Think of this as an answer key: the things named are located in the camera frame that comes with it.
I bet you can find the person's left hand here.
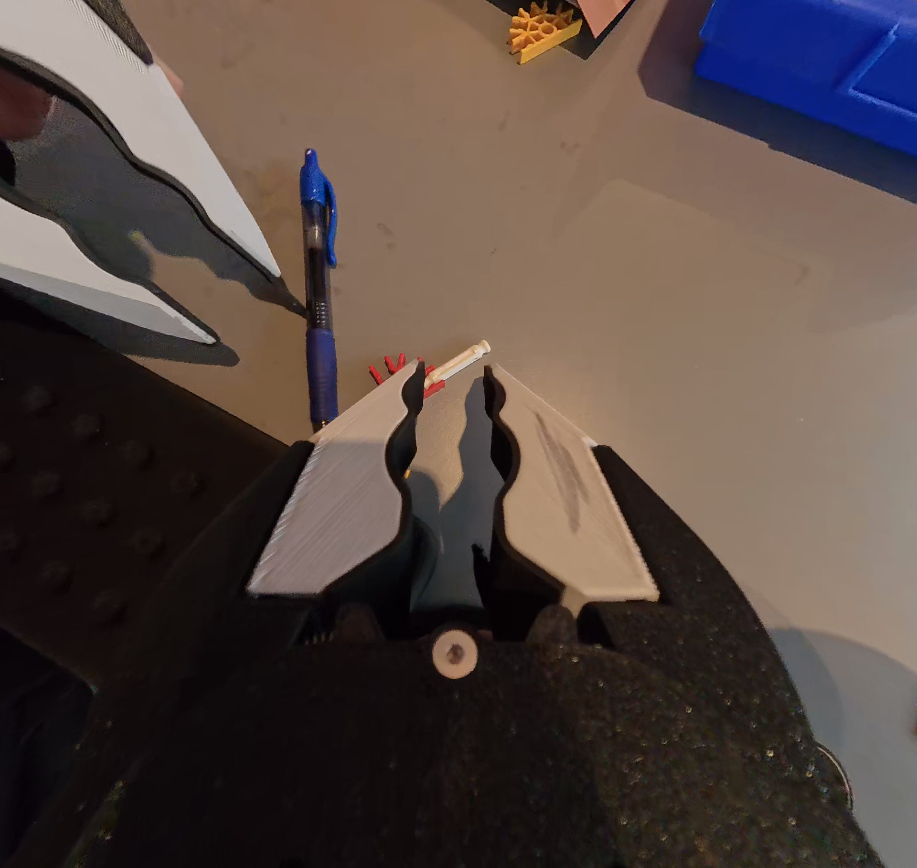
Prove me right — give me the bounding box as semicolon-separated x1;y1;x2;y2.
0;65;60;144

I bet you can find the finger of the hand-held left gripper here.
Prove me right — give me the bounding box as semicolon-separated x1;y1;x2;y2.
0;159;219;347
0;0;282;283

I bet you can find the yellow half-round connector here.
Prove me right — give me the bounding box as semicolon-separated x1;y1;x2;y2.
507;2;583;66

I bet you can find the blue plastic bin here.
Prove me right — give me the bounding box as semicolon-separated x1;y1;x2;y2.
693;0;917;160

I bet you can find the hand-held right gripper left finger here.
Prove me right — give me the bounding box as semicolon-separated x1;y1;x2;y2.
247;359;431;597

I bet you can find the blue pen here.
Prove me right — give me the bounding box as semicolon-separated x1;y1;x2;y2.
299;148;339;433

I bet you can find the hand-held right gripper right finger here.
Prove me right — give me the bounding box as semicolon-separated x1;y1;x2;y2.
481;363;660;604

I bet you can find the red plastic connector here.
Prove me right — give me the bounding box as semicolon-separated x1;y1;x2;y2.
369;354;447;399

